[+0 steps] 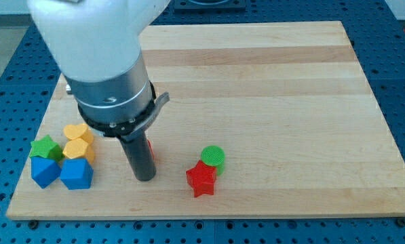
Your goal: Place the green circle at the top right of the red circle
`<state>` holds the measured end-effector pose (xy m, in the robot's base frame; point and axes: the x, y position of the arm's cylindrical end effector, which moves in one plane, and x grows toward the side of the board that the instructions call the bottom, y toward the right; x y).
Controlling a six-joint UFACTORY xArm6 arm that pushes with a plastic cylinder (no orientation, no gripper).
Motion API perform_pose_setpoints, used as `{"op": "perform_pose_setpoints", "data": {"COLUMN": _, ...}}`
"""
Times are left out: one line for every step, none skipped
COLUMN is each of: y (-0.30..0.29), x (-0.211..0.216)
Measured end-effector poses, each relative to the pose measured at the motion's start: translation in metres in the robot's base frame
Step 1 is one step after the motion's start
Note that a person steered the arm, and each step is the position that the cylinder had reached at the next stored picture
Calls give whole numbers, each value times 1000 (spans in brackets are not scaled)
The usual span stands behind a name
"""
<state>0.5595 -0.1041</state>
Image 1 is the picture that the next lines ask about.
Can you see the wooden board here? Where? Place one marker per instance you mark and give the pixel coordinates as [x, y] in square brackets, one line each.
[289, 104]

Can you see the green circle block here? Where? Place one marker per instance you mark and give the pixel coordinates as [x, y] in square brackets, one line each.
[214, 156]

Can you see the blue pentagon block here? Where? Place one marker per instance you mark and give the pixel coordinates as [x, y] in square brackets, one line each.
[77, 174]

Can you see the red circle block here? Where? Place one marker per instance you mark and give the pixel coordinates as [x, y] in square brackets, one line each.
[151, 149]

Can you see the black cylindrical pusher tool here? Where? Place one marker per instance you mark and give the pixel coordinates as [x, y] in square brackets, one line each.
[139, 157]

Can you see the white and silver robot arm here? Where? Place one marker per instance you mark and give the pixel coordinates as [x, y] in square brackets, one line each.
[96, 46]

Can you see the red star block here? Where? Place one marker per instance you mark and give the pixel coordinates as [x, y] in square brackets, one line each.
[201, 178]

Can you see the green star block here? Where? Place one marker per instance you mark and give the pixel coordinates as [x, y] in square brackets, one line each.
[46, 148]

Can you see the black clamp with grey lever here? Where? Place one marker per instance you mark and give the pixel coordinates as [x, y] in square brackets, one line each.
[134, 122]

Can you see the yellow heart block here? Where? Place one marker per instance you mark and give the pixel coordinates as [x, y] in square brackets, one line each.
[79, 131]

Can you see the blue cube block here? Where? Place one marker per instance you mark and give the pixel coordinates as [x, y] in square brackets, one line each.
[44, 171]

